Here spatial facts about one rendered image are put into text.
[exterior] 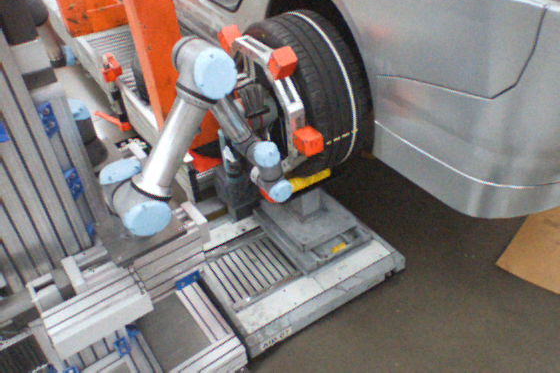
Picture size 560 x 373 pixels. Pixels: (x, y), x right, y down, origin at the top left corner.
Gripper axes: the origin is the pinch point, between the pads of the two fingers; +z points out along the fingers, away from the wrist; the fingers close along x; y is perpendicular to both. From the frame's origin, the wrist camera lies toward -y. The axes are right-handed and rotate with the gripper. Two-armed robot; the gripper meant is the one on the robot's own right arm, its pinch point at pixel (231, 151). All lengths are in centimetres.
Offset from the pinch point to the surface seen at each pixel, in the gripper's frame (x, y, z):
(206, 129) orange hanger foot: -14, -23, 57
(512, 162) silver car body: -47, 17, -80
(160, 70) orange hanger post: 1, 12, 58
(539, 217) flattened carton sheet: -143, -82, -43
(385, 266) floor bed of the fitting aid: -55, -75, -25
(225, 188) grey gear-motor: -11, -47, 40
